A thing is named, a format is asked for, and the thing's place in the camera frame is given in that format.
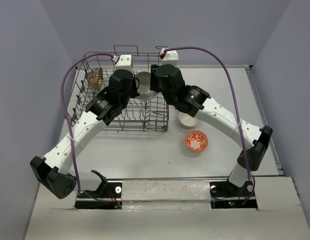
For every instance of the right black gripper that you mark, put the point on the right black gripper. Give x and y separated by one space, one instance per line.
154 85

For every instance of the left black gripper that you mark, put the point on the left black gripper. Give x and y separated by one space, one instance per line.
134 93

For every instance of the white bowl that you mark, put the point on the white bowl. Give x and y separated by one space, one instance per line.
187 121
145 94

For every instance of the brown glazed bowl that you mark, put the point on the brown glazed bowl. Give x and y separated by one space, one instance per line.
95 78

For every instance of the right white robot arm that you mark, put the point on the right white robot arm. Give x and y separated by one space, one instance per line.
197 103

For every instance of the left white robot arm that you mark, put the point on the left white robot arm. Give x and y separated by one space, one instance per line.
53 169

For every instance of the orange floral bowl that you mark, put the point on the orange floral bowl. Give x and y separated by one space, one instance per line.
196 141

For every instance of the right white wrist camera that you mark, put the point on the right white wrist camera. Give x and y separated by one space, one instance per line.
169 57

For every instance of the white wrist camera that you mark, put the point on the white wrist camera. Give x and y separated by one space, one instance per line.
169 57
125 62

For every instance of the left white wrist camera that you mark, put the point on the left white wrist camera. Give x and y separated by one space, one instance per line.
125 62

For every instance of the grey wire dish rack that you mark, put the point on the grey wire dish rack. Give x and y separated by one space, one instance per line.
152 115

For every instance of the metal rail bar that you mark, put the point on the metal rail bar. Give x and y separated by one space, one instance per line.
168 178

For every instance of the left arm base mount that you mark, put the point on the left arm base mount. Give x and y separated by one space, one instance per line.
99 194

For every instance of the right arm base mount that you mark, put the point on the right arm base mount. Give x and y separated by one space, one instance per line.
225 195

